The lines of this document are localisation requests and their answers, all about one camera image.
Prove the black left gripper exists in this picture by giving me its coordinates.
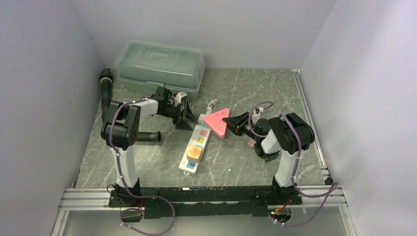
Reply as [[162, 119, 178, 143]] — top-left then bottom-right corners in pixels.
[[159, 100, 198, 131]]

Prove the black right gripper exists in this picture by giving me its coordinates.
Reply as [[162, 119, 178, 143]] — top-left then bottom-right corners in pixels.
[[222, 112, 260, 143]]

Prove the pink triangular power strip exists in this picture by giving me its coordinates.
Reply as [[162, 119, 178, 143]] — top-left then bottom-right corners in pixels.
[[203, 108, 230, 139]]

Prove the tan cube plug adapter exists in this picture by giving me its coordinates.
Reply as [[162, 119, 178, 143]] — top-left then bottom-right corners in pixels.
[[186, 145, 203, 163]]

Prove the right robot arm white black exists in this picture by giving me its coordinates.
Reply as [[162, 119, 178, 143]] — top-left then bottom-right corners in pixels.
[[222, 112, 315, 204]]

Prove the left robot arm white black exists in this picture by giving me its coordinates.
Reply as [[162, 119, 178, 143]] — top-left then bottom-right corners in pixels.
[[101, 87, 198, 207]]

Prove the small pink cube adapter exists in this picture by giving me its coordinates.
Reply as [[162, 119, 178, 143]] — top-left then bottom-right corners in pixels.
[[247, 139, 256, 149]]

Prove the dark green cube adapter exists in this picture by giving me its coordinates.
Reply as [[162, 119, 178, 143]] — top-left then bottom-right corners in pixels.
[[263, 152, 279, 162]]

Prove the translucent green plastic box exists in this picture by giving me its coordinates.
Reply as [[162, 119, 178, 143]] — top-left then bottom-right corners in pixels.
[[115, 41, 206, 101]]

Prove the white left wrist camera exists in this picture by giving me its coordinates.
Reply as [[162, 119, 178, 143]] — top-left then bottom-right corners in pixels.
[[174, 91, 187, 106]]

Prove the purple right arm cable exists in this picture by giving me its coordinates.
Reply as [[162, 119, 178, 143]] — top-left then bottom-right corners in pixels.
[[247, 101, 339, 199]]

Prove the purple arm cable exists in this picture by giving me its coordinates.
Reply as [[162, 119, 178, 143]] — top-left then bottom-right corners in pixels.
[[109, 97, 149, 199], [247, 101, 339, 199]]

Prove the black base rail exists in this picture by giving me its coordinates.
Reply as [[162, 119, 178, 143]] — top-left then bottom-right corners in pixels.
[[108, 185, 302, 219]]

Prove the black corrugated hose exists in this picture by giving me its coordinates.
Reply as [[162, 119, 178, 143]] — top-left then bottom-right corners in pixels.
[[99, 68, 162, 143]]

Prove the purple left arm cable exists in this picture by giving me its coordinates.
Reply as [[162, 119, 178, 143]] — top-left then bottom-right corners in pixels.
[[109, 97, 149, 199]]

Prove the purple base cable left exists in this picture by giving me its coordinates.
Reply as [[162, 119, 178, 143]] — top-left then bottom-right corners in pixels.
[[119, 195, 177, 236]]

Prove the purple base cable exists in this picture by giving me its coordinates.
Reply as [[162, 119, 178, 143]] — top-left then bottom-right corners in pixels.
[[269, 192, 336, 228], [119, 195, 177, 236]]

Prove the aluminium frame rail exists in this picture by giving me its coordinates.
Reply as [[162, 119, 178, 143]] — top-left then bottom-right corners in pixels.
[[50, 69, 354, 236]]

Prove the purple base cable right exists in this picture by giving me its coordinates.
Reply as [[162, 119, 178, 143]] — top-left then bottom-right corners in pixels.
[[269, 192, 336, 228]]

